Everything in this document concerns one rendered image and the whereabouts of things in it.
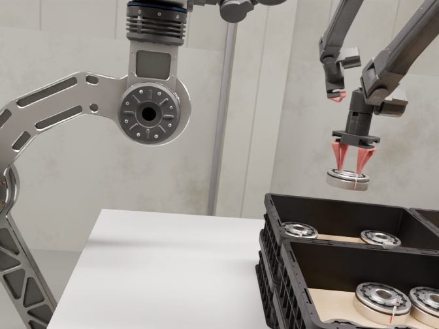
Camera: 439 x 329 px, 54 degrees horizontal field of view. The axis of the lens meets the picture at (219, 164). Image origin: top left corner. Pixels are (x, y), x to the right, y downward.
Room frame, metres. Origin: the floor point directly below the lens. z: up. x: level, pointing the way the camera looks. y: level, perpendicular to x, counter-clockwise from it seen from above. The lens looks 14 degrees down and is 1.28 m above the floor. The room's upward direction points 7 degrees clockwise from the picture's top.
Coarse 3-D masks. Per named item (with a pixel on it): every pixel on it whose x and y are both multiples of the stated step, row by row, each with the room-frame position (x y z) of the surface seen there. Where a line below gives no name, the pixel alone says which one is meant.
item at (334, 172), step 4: (332, 168) 1.08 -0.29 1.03; (336, 168) 1.09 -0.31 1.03; (332, 172) 1.03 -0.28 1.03; (336, 172) 1.04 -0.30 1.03; (336, 176) 1.02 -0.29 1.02; (340, 176) 1.01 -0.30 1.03; (344, 176) 1.00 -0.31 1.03; (348, 176) 1.01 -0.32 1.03; (352, 176) 1.01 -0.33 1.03; (360, 176) 1.03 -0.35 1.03; (364, 176) 1.05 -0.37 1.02; (360, 180) 1.00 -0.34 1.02; (364, 180) 1.01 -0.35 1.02
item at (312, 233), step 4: (284, 224) 1.07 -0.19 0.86; (288, 224) 1.08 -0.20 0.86; (300, 224) 1.09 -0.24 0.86; (304, 224) 1.09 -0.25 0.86; (284, 228) 1.05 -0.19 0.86; (288, 228) 1.05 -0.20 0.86; (308, 228) 1.06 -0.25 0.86; (312, 228) 1.06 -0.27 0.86; (288, 232) 1.02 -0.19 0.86; (292, 232) 1.02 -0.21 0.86; (296, 232) 1.02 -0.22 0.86; (308, 232) 1.03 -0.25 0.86; (312, 232) 1.04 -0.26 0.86; (316, 232) 1.04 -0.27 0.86; (304, 236) 1.00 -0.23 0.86; (308, 236) 1.01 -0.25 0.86; (312, 236) 1.01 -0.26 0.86; (316, 236) 1.02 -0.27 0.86
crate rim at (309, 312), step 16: (288, 240) 0.81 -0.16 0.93; (304, 240) 0.82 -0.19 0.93; (288, 256) 0.74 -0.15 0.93; (416, 256) 0.82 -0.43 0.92; (432, 256) 0.82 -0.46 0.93; (288, 272) 0.71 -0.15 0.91; (304, 288) 0.63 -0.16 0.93; (304, 304) 0.58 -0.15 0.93; (304, 320) 0.57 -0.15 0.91; (320, 320) 0.54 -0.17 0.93
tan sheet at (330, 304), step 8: (312, 296) 0.77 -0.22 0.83; (320, 296) 0.78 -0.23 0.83; (328, 296) 0.78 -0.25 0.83; (336, 296) 0.79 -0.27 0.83; (344, 296) 0.79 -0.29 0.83; (352, 296) 0.79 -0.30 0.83; (320, 304) 0.75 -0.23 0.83; (328, 304) 0.75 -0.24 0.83; (336, 304) 0.76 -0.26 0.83; (344, 304) 0.76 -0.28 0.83; (352, 304) 0.76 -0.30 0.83; (320, 312) 0.72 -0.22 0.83; (328, 312) 0.72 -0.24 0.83; (336, 312) 0.73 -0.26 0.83; (344, 312) 0.73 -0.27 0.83; (352, 312) 0.73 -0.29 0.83; (352, 320) 0.71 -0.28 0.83; (360, 320) 0.71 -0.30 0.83; (368, 320) 0.71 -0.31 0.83; (408, 320) 0.73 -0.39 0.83; (416, 320) 0.73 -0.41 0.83; (424, 328) 0.71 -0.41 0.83; (432, 328) 0.71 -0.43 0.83
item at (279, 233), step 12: (348, 204) 1.11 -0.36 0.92; (360, 204) 1.12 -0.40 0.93; (372, 204) 1.12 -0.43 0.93; (276, 216) 0.94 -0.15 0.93; (276, 228) 0.88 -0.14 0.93; (432, 228) 0.98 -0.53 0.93; (276, 240) 0.86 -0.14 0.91; (312, 240) 0.82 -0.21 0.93; (324, 240) 0.83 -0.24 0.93; (336, 240) 0.84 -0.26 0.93; (432, 252) 0.84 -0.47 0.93
